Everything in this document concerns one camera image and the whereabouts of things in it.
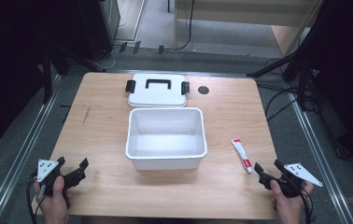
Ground black floor cables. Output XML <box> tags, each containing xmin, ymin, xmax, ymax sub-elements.
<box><xmin>262</xmin><ymin>57</ymin><xmax>320</xmax><ymax>123</ymax></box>

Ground person's left hand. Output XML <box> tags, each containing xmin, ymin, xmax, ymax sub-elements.
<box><xmin>33</xmin><ymin>175</ymin><xmax>73</xmax><ymax>224</ymax></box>

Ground light wooden furniture frame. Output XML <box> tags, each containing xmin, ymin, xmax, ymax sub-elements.
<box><xmin>173</xmin><ymin>0</ymin><xmax>324</xmax><ymax>58</ymax></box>

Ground black tripod stand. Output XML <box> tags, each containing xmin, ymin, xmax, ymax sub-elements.
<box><xmin>246</xmin><ymin>36</ymin><xmax>318</xmax><ymax>111</ymax></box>

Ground black hanging cable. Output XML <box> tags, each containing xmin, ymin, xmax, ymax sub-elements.
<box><xmin>176</xmin><ymin>0</ymin><xmax>196</xmax><ymax>51</ymax></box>

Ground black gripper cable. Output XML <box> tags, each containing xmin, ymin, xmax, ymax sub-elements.
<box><xmin>25</xmin><ymin>172</ymin><xmax>48</xmax><ymax>224</ymax></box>
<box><xmin>298</xmin><ymin>185</ymin><xmax>315</xmax><ymax>224</ymax></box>

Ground person's right hand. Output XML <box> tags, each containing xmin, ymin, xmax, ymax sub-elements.
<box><xmin>271</xmin><ymin>179</ymin><xmax>316</xmax><ymax>224</ymax></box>

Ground metal floor rail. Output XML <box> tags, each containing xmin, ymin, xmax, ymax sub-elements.
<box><xmin>0</xmin><ymin>74</ymin><xmax>63</xmax><ymax>224</ymax></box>
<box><xmin>285</xmin><ymin>81</ymin><xmax>353</xmax><ymax>224</ymax></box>

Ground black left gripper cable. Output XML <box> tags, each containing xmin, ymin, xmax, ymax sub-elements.
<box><xmin>25</xmin><ymin>172</ymin><xmax>48</xmax><ymax>224</ymax></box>

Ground black curtain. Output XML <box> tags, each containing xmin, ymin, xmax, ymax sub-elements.
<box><xmin>302</xmin><ymin>0</ymin><xmax>353</xmax><ymax>171</ymax></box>
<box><xmin>0</xmin><ymin>0</ymin><xmax>87</xmax><ymax>157</ymax></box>

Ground white lid with black handle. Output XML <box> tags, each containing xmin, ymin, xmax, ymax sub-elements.
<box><xmin>124</xmin><ymin>73</ymin><xmax>191</xmax><ymax>108</ymax></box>

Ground white floor cable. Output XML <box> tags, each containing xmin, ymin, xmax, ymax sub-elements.
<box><xmin>102</xmin><ymin>15</ymin><xmax>128</xmax><ymax>70</ymax></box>

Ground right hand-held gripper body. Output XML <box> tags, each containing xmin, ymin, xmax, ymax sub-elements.
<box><xmin>258</xmin><ymin>162</ymin><xmax>324</xmax><ymax>199</ymax></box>

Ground white and red ointment tube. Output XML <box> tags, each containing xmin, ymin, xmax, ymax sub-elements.
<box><xmin>230</xmin><ymin>137</ymin><xmax>254</xmax><ymax>175</ymax></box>

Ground white plastic storage box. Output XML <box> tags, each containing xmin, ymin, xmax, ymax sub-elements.
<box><xmin>125</xmin><ymin>106</ymin><xmax>208</xmax><ymax>171</ymax></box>

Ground dark cabinet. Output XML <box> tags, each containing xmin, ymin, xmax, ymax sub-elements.
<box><xmin>77</xmin><ymin>0</ymin><xmax>121</xmax><ymax>63</ymax></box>

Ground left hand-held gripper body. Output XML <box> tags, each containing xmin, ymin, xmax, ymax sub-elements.
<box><xmin>35</xmin><ymin>158</ymin><xmax>87</xmax><ymax>198</ymax></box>

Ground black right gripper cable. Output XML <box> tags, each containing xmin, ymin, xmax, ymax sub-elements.
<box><xmin>298</xmin><ymin>185</ymin><xmax>315</xmax><ymax>224</ymax></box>

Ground black metal stand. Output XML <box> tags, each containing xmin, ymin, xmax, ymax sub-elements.
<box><xmin>39</xmin><ymin>43</ymin><xmax>72</xmax><ymax>105</ymax></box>

